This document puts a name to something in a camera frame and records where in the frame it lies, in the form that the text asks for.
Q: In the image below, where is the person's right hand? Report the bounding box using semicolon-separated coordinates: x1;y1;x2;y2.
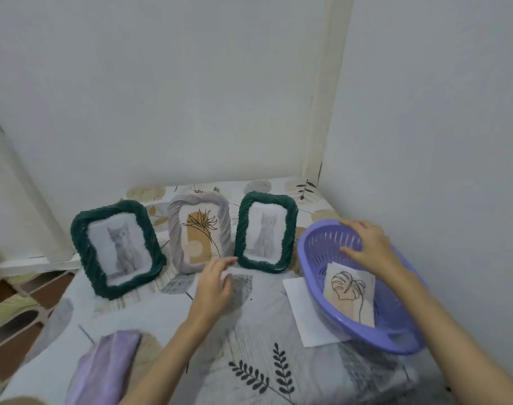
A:
338;219;405;284

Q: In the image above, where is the person's left forearm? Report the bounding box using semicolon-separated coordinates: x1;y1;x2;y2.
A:
119;318;209;405

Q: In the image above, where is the purple cloth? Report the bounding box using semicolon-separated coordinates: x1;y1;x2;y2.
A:
65;329;142;405

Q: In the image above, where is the grey woven picture frame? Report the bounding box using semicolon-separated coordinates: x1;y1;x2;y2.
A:
166;191;232;276

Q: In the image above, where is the person's right forearm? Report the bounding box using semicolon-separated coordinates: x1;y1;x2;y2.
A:
382;267;513;405

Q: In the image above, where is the white paper grey drawing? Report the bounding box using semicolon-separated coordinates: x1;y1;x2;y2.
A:
244;202;290;262
87;213;154;287

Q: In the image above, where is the person's left hand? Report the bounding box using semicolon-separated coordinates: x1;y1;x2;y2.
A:
187;256;239;330

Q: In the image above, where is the leaf drawing print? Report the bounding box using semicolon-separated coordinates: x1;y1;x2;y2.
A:
323;262;376;329

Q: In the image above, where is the purple plastic basket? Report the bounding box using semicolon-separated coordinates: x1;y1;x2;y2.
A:
297;219;428;356

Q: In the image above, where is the leaf patterned tablecloth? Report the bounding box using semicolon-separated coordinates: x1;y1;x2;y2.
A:
0;177;451;405

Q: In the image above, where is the white paper black line drawing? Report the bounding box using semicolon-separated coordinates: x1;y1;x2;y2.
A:
282;277;352;349

